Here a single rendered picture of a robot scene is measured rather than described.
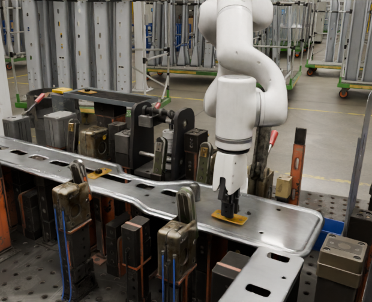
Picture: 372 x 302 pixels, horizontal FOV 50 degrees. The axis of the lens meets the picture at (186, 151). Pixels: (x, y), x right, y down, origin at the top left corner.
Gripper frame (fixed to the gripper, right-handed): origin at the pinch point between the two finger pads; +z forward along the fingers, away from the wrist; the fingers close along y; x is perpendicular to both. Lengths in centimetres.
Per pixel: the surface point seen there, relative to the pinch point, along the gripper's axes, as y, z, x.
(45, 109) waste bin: -163, 43, -255
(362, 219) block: -1.5, -4.6, 29.1
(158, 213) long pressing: 6.3, 3.6, -16.6
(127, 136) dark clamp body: -21, -4, -47
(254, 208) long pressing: -8.5, 3.3, 3.2
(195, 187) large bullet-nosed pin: -4.1, -0.8, -11.7
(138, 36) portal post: -531, 5, -421
